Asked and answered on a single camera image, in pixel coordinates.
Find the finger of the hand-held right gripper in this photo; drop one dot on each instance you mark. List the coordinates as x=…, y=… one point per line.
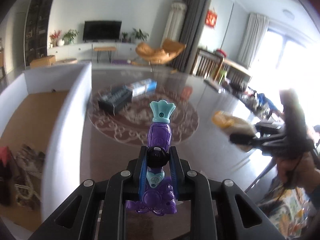
x=250, y=141
x=270, y=127

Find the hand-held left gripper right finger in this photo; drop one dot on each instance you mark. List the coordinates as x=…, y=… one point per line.
x=174, y=177

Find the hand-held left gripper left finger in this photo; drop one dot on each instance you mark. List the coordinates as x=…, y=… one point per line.
x=142, y=180

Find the cream knitted hat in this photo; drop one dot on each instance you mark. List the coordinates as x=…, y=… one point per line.
x=235, y=123

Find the purple toy with teal tail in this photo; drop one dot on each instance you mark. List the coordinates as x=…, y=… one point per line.
x=160, y=135

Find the white-walled cardboard box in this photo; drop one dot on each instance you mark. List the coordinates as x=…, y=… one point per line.
x=65, y=120

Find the rhinestone bow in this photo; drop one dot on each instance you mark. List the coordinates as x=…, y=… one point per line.
x=31, y=160

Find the pearl rhinestone hair clip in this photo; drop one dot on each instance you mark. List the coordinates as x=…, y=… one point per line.
x=26, y=192

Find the black velvet scrunchie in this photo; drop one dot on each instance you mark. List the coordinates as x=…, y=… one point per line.
x=7, y=185

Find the red foil packet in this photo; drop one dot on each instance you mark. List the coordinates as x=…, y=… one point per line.
x=4, y=155

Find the person's right hand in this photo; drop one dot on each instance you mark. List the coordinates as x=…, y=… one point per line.
x=295, y=172

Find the cluttered small items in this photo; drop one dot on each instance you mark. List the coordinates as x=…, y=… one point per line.
x=260, y=102

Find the dark patterned desk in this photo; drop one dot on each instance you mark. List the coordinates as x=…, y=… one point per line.
x=200, y=150

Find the wooden sideboard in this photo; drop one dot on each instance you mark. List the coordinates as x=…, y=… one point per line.
x=237, y=72

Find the floral printed cloth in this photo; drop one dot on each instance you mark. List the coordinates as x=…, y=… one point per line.
x=287, y=217

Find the black box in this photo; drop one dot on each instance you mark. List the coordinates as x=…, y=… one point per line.
x=112, y=100

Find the wooden chair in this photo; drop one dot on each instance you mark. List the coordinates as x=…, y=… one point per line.
x=206, y=65

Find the white curtain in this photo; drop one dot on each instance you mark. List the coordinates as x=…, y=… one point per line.
x=252, y=40

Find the red hat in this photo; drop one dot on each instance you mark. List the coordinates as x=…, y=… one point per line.
x=221, y=52

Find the blue white toothpaste box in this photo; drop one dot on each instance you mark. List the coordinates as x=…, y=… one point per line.
x=145, y=86

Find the purple floor mat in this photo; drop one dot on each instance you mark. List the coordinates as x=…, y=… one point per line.
x=120, y=61

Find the orange lounge chair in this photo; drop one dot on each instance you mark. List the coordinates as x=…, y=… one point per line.
x=155, y=53

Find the grey curtain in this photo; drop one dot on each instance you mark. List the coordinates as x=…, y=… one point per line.
x=192, y=25

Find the wooden bench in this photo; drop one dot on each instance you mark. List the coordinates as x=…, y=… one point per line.
x=105, y=48

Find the covered standing air conditioner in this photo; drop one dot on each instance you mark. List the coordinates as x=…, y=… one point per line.
x=175, y=22

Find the round beige floor cushion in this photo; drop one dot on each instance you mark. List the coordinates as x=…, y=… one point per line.
x=66, y=61

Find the small potted plant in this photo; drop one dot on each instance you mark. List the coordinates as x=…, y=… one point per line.
x=124, y=37

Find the large leafy potted plant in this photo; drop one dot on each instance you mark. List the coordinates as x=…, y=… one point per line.
x=140, y=34

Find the white television cabinet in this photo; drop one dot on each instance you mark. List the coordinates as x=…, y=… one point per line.
x=75, y=50

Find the flat screen television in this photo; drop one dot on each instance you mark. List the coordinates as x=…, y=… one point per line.
x=102, y=31

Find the brown cardboard box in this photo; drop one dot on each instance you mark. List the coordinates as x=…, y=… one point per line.
x=42, y=62

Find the white round vase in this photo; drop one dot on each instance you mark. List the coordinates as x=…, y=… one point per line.
x=60, y=43

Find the green potted plant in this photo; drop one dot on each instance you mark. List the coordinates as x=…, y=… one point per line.
x=70, y=35

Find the red flower arrangement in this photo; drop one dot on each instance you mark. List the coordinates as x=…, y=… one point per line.
x=55, y=36

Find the tall dark display cabinet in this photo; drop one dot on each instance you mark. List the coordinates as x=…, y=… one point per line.
x=38, y=25

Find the red wall hanging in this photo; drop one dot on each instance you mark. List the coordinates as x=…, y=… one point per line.
x=211, y=18

